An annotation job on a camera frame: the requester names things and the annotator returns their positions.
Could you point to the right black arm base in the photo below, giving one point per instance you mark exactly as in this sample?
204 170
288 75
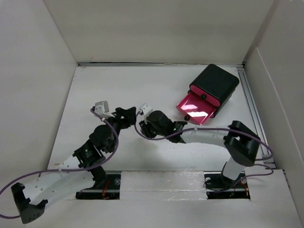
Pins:
218 187

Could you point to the black drawer cabinet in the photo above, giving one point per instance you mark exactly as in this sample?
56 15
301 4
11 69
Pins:
217 82

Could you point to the aluminium rail right side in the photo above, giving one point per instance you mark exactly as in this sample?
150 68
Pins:
255 116

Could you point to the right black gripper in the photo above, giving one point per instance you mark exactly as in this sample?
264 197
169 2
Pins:
145 128

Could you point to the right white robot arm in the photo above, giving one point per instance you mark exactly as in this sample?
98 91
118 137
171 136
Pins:
241 143

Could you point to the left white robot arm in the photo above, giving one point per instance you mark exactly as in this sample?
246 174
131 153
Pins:
82 170

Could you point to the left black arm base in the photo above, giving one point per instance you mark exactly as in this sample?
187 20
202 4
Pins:
108 191

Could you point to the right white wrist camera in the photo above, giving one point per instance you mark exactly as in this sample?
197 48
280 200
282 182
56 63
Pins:
145 110

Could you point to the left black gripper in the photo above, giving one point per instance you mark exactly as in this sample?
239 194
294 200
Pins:
128 115

